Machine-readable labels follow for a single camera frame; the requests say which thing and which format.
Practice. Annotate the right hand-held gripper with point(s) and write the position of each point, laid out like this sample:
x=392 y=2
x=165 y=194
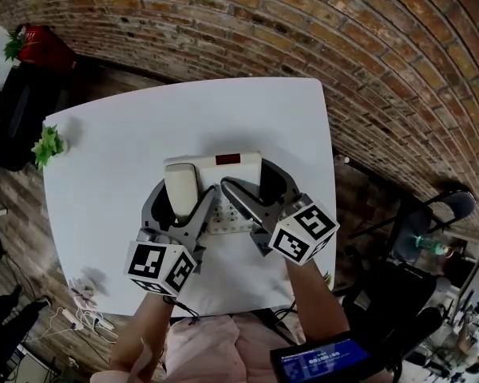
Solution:
x=303 y=234

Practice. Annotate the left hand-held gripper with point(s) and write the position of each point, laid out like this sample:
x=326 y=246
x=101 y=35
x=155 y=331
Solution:
x=159 y=263

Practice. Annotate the beige desk telephone handset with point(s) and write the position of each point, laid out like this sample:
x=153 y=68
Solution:
x=181 y=190

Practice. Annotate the beige desk telephone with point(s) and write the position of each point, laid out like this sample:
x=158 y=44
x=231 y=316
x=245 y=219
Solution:
x=239 y=174

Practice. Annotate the person's right forearm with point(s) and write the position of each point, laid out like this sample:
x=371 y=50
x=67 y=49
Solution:
x=315 y=305

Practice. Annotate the person's left forearm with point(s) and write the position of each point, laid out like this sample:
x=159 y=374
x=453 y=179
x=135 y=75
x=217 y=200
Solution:
x=143 y=329

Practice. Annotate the white power strip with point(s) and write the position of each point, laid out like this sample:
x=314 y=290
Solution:
x=103 y=324
x=72 y=319

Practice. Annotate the person's pink clothing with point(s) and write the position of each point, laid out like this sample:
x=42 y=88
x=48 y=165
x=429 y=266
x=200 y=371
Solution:
x=215 y=349

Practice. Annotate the small green succulent plant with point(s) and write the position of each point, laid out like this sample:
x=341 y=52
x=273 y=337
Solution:
x=48 y=146

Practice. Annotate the black office chair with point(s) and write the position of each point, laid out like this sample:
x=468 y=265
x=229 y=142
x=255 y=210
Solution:
x=387 y=301

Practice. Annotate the green plastic bottle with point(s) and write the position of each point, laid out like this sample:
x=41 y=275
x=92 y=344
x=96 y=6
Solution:
x=429 y=245

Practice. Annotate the smartphone with blue screen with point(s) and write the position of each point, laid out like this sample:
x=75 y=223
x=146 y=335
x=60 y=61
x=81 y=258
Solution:
x=323 y=359

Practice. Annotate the dark chair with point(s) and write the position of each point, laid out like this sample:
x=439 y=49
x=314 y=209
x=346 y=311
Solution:
x=20 y=110

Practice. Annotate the black folding chair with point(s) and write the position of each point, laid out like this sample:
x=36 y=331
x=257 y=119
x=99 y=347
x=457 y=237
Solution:
x=451 y=206

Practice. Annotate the red box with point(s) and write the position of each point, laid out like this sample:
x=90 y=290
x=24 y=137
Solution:
x=44 y=50

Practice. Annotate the green leafy plant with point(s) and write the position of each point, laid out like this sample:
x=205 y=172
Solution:
x=14 y=44

